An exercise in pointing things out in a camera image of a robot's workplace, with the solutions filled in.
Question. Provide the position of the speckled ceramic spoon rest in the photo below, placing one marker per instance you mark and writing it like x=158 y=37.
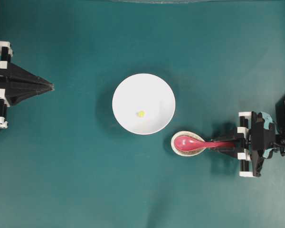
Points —
x=190 y=153

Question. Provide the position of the white round bowl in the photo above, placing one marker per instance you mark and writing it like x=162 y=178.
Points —
x=143 y=92

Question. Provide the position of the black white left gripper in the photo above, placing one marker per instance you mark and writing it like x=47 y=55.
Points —
x=14 y=95

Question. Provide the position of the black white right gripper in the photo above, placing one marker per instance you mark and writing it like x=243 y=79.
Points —
x=245 y=135

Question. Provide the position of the red plastic spoon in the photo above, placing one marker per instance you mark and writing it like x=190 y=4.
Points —
x=186 y=144

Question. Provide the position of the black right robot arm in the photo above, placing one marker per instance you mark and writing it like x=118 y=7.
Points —
x=279 y=145

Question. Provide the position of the yellow hexagonal prism block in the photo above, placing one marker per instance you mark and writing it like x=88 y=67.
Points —
x=141 y=114

